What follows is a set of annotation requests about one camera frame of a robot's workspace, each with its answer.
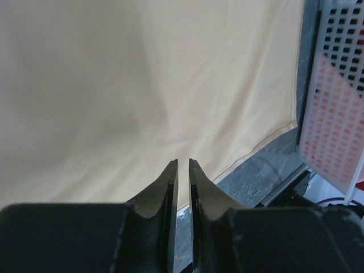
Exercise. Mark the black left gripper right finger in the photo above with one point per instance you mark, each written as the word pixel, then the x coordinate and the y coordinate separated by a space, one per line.
pixel 229 237

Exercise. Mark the white perforated plastic basket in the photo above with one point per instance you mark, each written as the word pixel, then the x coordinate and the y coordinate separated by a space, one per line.
pixel 340 39

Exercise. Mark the pink cloth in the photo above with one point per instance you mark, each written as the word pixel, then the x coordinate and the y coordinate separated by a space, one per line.
pixel 332 135

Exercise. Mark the peach cloth napkin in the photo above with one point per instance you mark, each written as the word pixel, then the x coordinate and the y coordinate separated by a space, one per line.
pixel 98 96

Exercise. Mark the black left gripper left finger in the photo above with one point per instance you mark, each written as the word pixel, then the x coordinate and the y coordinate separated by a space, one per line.
pixel 134 236

